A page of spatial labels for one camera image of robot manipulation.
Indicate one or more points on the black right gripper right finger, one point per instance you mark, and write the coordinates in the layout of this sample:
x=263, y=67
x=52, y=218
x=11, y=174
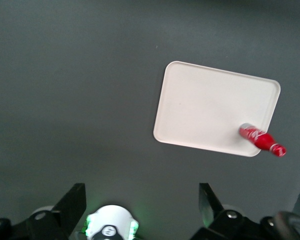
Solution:
x=215, y=220

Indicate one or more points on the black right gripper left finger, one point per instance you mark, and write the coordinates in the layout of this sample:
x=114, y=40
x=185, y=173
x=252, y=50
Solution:
x=65, y=215

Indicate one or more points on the red coke bottle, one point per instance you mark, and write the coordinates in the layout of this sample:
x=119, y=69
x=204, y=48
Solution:
x=261, y=138

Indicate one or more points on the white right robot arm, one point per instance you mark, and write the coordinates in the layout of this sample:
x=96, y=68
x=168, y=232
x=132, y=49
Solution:
x=110, y=222

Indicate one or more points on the beige rectangular plastic tray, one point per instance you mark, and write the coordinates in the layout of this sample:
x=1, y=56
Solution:
x=210, y=107

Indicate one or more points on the dark grey table mat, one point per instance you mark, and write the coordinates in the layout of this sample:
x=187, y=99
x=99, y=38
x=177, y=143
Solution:
x=65, y=100

